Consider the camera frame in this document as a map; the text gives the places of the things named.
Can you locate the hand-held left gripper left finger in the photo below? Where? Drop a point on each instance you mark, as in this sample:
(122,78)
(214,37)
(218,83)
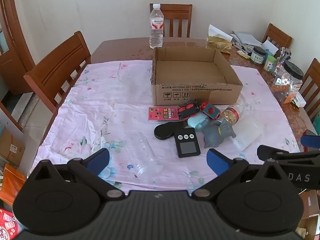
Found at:
(98,159)

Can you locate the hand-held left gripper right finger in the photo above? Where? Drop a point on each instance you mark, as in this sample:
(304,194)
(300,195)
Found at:
(216,162)

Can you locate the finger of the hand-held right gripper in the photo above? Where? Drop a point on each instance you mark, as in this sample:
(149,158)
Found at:
(270,152)
(311,140)

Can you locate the grey cartoon toy figure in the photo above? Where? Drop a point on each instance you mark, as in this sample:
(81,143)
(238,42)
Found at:
(216,135)

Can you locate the white translucent plastic container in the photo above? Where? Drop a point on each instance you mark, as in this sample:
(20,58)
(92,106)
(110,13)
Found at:
(248,133)

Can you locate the black digital timer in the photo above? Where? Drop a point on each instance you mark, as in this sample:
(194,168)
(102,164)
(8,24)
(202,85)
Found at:
(187,143)

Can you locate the clear plastic cup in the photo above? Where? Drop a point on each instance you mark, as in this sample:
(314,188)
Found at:
(147,155)

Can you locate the clear bottle with yellow contents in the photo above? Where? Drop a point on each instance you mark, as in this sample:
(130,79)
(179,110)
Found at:
(231,115)

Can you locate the black oval case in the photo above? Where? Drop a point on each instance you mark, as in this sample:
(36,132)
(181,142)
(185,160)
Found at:
(163,130)

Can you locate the cardboard box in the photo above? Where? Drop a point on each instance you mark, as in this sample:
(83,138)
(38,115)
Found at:
(195,93)

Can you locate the brown cardboard carton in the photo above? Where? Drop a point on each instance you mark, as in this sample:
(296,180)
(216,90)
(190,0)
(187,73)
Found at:
(310,212)
(11,147)

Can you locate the orange and white small box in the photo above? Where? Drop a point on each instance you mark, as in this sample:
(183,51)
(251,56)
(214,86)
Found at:
(298,100)

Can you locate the light blue toy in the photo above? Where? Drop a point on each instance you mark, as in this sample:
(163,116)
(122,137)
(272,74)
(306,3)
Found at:
(197,122)

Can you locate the red and blue toy block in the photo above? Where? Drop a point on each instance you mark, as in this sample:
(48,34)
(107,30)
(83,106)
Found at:
(211,111)

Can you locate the pink floral tablecloth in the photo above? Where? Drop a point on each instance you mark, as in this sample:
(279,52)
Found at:
(105,105)

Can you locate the wooden chair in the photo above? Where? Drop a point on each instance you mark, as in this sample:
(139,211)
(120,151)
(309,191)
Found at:
(178,15)
(276,36)
(57,67)
(311,85)

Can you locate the black and red toy car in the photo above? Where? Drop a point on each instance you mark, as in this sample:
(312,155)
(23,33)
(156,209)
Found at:
(188,110)

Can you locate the large clear jar black lid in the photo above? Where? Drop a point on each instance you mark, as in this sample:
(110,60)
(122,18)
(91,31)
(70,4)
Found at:
(287,82)

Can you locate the red card packet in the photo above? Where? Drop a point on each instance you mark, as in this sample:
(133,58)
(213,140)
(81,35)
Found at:
(161,114)

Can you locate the clear pen holder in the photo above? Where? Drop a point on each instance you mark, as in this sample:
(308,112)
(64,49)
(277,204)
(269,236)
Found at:
(283,58)

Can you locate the green lidded jar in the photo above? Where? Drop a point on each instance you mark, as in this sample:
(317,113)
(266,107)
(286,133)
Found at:
(270,63)

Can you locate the orange bag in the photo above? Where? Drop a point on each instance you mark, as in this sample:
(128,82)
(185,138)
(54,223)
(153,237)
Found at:
(11,185)

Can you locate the dark jar with green label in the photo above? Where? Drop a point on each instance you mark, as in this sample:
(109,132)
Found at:
(258,56)

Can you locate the blue small container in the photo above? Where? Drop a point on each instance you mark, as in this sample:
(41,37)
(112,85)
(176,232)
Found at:
(269,53)

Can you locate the yellow and white sponge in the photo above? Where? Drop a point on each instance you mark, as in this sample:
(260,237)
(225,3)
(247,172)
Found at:
(243,54)

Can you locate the white envelope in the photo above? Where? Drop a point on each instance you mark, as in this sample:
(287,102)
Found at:
(270,46)

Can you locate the red snack package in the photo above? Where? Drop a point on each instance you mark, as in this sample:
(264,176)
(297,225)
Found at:
(8,223)

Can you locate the stack of grey papers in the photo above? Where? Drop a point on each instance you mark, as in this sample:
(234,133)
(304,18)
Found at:
(246,38)

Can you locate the yellow tissue pack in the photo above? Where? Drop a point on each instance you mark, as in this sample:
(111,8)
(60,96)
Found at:
(218,41)

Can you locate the wooden door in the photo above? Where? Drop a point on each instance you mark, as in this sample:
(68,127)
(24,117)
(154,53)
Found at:
(12,55)

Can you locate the clear water bottle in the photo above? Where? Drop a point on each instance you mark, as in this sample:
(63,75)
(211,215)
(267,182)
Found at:
(156,30)

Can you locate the wooden chair back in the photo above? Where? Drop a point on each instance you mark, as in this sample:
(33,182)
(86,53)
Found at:
(178,15)

